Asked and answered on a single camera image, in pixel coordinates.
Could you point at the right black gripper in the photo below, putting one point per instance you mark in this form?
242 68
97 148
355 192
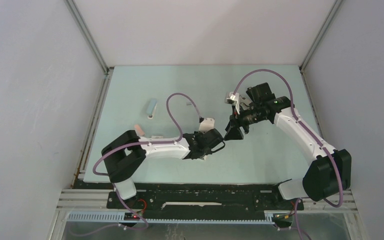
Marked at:
234 132

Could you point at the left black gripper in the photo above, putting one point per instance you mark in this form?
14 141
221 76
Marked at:
196 133

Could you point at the beige and black stapler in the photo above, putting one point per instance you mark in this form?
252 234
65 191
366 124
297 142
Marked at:
245 102

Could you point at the light blue stapler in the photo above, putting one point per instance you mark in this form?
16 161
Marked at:
151 108

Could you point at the pink mini stapler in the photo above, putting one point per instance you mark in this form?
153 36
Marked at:
139 130

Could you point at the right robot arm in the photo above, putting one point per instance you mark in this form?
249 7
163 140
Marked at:
329 169

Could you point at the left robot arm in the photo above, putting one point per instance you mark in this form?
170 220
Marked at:
124 155

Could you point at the white staple box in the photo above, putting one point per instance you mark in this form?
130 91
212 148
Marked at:
157 137

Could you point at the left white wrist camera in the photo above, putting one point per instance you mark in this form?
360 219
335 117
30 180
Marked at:
206 125

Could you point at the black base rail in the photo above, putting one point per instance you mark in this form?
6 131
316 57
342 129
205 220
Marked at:
203 202

